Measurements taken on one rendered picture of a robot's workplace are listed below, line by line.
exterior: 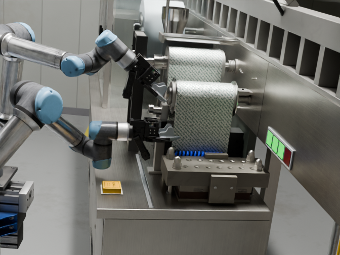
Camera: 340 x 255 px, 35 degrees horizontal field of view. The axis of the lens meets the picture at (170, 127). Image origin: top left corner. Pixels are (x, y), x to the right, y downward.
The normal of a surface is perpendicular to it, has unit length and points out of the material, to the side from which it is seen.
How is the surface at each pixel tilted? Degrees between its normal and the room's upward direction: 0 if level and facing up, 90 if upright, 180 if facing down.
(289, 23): 90
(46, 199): 0
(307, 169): 90
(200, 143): 90
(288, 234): 0
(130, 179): 0
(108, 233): 90
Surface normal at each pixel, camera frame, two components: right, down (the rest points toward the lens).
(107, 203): 0.10, -0.95
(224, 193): 0.15, 0.32
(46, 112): 0.80, 0.18
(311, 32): -0.98, -0.04
